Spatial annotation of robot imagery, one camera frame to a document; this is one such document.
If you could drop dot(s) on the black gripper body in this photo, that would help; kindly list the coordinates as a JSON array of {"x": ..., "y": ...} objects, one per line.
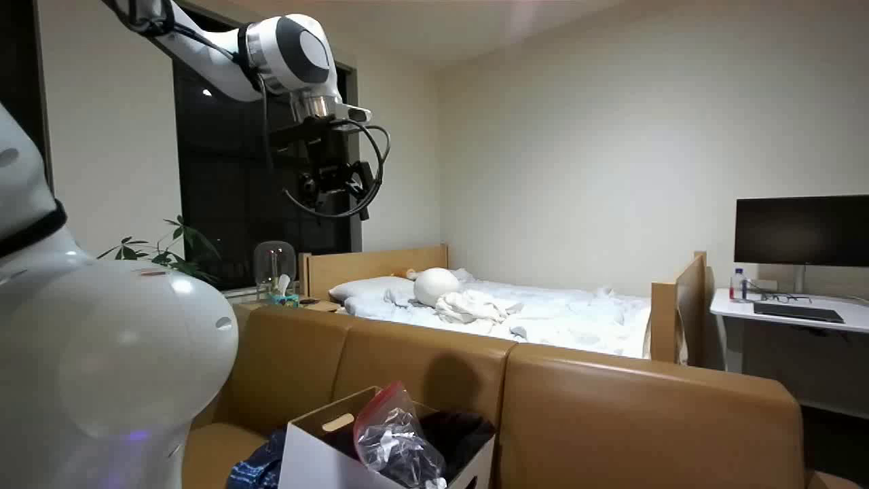
[{"x": 330, "y": 183}]

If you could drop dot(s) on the clear plastic zip bag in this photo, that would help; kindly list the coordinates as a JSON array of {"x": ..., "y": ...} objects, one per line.
[{"x": 388, "y": 441}]

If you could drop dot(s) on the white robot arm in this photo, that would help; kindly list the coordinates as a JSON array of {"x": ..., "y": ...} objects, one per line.
[{"x": 103, "y": 365}]

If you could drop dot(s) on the white cardboard box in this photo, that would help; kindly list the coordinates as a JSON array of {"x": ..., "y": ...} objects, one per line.
[{"x": 319, "y": 451}]

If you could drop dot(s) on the black clothing in box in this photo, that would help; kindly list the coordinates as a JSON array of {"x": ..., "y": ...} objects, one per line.
[{"x": 458, "y": 436}]

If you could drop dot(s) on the blue cloth on sofa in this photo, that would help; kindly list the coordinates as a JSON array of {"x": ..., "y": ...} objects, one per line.
[{"x": 261, "y": 467}]

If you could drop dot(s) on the tan leather sofa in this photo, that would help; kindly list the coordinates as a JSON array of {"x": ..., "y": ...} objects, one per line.
[{"x": 566, "y": 419}]

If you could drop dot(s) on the dark window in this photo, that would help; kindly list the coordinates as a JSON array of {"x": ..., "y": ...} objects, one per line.
[{"x": 231, "y": 192}]

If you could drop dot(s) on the glass dome jar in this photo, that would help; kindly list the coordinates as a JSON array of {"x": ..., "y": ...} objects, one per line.
[{"x": 276, "y": 268}]

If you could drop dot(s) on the green houseplant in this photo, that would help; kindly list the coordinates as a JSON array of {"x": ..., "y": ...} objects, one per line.
[{"x": 179, "y": 248}]

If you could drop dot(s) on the round white pillow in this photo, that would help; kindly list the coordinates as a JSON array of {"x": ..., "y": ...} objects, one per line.
[{"x": 435, "y": 283}]

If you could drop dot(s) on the white bedding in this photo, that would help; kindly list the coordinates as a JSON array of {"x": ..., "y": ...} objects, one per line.
[{"x": 598, "y": 321}]

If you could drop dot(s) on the small plastic bottle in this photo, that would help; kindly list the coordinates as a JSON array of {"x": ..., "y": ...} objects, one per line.
[{"x": 740, "y": 286}]

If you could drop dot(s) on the black computer monitor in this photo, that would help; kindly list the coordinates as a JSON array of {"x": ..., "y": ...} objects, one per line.
[{"x": 805, "y": 232}]

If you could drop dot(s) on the black keyboard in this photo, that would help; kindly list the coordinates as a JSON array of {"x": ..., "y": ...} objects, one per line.
[{"x": 805, "y": 313}]

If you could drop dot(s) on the white desk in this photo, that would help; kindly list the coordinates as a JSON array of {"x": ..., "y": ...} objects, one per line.
[{"x": 822, "y": 365}]

